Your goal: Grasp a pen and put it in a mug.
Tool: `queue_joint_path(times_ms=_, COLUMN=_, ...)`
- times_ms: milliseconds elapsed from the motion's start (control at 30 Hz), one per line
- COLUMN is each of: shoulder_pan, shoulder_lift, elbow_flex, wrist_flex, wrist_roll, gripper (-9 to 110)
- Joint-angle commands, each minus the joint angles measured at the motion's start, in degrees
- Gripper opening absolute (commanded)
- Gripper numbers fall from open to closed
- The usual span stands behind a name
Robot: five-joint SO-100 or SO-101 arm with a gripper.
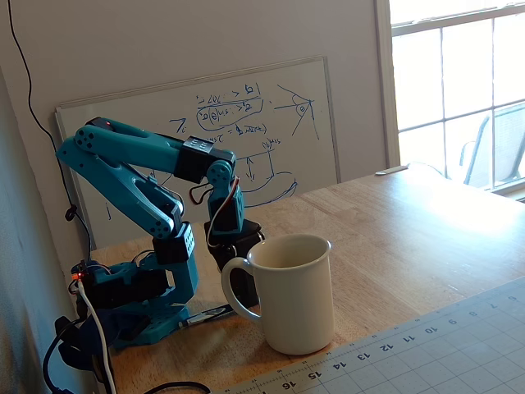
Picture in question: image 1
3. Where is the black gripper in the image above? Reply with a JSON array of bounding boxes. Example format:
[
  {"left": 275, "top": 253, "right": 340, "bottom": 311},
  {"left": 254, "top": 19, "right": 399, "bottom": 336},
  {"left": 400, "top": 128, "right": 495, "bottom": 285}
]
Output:
[{"left": 203, "top": 219, "right": 266, "bottom": 309}]

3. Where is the dark blue silver pen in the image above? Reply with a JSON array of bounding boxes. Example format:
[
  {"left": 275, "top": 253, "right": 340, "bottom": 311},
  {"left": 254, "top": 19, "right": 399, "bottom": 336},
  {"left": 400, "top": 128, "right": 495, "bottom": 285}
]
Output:
[{"left": 178, "top": 305, "right": 235, "bottom": 328}]

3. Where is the cream ceramic mug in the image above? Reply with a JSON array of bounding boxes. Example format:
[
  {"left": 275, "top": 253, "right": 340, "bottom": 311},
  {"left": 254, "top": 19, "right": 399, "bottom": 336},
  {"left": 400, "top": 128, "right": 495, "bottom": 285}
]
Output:
[{"left": 221, "top": 233, "right": 334, "bottom": 356}]

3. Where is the dark blue table clamp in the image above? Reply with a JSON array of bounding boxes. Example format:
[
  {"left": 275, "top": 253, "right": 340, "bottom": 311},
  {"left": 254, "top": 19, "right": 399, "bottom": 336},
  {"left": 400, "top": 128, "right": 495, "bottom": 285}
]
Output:
[{"left": 57, "top": 308, "right": 149, "bottom": 373}]

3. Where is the grey gridded cutting mat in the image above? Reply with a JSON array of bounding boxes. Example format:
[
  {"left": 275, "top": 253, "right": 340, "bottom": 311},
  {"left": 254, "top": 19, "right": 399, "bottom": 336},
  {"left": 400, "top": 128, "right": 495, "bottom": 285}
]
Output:
[{"left": 217, "top": 277, "right": 525, "bottom": 394}]

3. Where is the whiteboard with blue writing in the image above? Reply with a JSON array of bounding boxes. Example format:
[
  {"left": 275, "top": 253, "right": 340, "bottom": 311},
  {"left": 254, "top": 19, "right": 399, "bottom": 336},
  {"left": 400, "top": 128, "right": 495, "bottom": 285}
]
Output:
[{"left": 55, "top": 56, "right": 341, "bottom": 252}]

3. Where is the white framed window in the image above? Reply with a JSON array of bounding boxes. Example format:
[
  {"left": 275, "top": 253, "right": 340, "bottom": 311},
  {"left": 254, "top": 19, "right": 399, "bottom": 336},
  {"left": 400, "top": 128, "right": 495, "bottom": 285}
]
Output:
[{"left": 373, "top": 0, "right": 525, "bottom": 203}]

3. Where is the grey patio chair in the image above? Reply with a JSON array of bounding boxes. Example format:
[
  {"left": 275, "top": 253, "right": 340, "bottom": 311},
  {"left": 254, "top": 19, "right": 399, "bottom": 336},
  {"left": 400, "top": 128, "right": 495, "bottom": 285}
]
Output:
[{"left": 458, "top": 101, "right": 525, "bottom": 190}]

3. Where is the white cable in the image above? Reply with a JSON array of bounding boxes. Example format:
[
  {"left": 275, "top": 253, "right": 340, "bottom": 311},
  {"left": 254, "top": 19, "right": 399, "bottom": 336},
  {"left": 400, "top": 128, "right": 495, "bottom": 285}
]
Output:
[{"left": 76, "top": 282, "right": 118, "bottom": 394}]

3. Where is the blue cable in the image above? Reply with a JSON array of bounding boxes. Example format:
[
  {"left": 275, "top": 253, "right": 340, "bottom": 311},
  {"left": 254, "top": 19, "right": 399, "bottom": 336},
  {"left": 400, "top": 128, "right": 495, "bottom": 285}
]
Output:
[{"left": 42, "top": 328, "right": 69, "bottom": 394}]

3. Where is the thin black wall cable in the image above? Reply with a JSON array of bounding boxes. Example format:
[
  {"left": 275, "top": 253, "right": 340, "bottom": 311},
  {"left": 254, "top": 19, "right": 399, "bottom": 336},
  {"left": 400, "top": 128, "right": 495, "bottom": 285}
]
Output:
[{"left": 7, "top": 0, "right": 93, "bottom": 252}]

